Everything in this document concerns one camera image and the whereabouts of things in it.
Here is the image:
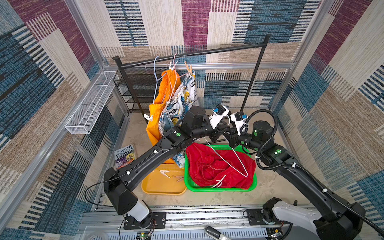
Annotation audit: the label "red shorts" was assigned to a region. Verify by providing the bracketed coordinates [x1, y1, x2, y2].
[185, 142, 257, 190]

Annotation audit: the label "white plastic hanger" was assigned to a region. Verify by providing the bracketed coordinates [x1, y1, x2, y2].
[203, 136, 250, 189]

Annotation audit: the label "white blue patterned shorts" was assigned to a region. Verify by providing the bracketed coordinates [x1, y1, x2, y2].
[158, 70, 199, 169]

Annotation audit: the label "pink wire hanger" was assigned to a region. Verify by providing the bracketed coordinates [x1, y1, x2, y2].
[168, 54, 180, 102]

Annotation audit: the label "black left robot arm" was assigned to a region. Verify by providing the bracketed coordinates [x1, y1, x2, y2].
[104, 104, 233, 229]

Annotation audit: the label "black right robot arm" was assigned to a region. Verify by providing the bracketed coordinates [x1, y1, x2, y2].
[224, 119, 366, 240]

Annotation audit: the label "white clothespin on orange shorts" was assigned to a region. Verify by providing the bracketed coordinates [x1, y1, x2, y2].
[143, 114, 153, 122]

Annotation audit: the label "green plastic basket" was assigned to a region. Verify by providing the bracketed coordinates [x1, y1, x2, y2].
[183, 144, 258, 193]

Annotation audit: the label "yellow plastic tray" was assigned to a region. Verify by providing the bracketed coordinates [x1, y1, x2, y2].
[141, 164, 187, 196]

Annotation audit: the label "wooden clothespin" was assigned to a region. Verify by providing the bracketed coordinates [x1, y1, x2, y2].
[185, 61, 194, 76]

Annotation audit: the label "colourful book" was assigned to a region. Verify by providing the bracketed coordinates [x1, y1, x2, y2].
[114, 144, 136, 169]

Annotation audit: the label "black clothes rack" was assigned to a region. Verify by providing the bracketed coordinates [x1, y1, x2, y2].
[113, 34, 276, 114]

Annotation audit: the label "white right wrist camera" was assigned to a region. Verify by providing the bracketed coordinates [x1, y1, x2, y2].
[230, 111, 248, 136]

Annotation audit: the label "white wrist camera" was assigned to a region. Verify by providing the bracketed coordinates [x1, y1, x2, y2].
[209, 104, 231, 129]
[230, 111, 248, 136]

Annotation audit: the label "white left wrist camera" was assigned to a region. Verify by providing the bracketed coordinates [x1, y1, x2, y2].
[209, 104, 231, 129]

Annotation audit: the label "blue wire hanger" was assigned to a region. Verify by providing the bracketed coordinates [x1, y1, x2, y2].
[152, 56, 162, 105]

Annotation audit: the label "black wire shoe shelf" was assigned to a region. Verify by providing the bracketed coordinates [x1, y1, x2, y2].
[114, 68, 161, 115]

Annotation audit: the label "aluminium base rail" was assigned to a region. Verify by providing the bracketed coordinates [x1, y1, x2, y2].
[75, 205, 290, 240]

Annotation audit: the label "white wire mesh basket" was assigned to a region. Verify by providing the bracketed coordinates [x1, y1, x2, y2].
[65, 71, 117, 135]

